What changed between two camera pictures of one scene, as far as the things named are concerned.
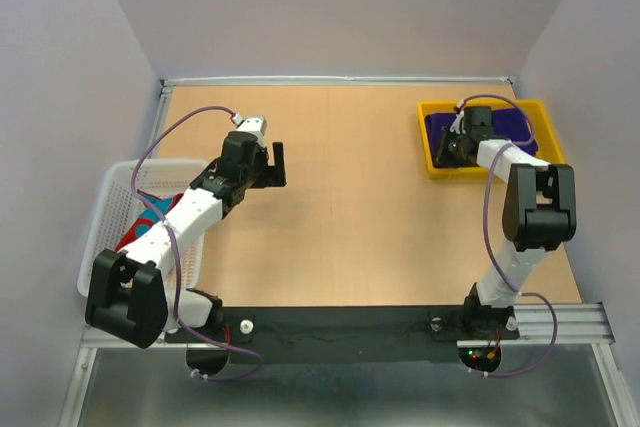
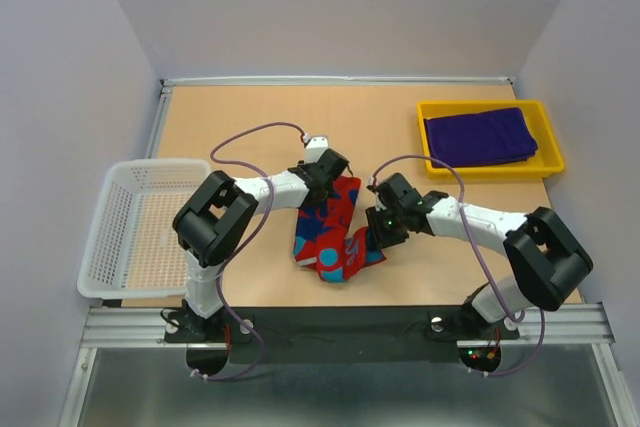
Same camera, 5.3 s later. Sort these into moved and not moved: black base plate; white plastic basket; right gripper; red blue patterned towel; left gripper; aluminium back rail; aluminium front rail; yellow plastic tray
Moved: right gripper; red blue patterned towel; left gripper
Not moved: aluminium front rail; white plastic basket; aluminium back rail; yellow plastic tray; black base plate
